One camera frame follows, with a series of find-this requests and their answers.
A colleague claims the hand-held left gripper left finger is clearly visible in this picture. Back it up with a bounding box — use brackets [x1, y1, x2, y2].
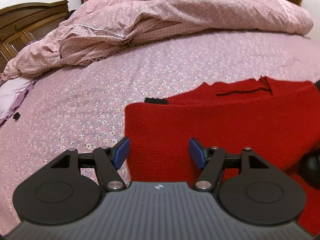
[45, 137, 130, 192]

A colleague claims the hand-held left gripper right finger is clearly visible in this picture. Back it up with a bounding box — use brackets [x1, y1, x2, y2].
[189, 137, 275, 192]

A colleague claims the red knitted sweater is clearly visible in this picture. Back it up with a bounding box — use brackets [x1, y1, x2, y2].
[124, 76, 320, 233]

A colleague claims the pink floral bed sheet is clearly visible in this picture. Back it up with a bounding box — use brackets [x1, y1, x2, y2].
[0, 29, 320, 232]

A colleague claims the lilac cloth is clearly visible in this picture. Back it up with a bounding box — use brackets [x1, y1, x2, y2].
[0, 79, 38, 127]

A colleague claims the pink floral quilt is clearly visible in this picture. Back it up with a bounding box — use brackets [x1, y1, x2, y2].
[0, 0, 314, 80]

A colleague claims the wooden headboard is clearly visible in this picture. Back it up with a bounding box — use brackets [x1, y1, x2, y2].
[0, 0, 70, 67]

